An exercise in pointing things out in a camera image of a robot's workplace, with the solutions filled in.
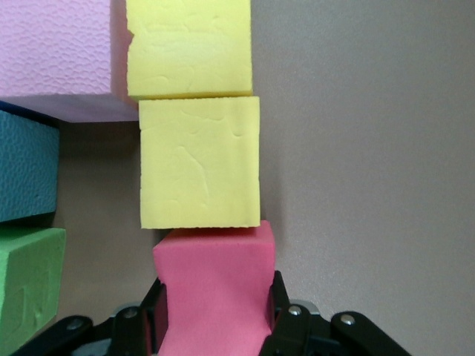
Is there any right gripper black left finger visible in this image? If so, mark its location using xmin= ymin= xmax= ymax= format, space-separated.
xmin=13 ymin=277 xmax=170 ymax=356

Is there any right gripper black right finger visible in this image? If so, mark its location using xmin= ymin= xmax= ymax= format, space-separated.
xmin=259 ymin=270 xmax=413 ymax=356

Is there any red foam block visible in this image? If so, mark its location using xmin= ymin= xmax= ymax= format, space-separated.
xmin=152 ymin=219 xmax=278 ymax=356

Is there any green foam block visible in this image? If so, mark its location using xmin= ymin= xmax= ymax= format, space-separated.
xmin=0 ymin=226 xmax=67 ymax=348

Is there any cyan foam block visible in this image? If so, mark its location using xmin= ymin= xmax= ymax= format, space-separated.
xmin=0 ymin=110 xmax=61 ymax=223

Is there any notched yellow foam block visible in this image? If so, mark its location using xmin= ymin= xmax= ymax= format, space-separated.
xmin=125 ymin=0 xmax=255 ymax=100

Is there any pink foam block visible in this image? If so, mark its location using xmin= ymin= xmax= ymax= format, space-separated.
xmin=0 ymin=0 xmax=140 ymax=122

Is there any brown table cover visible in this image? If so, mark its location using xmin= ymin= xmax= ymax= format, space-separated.
xmin=51 ymin=0 xmax=475 ymax=356

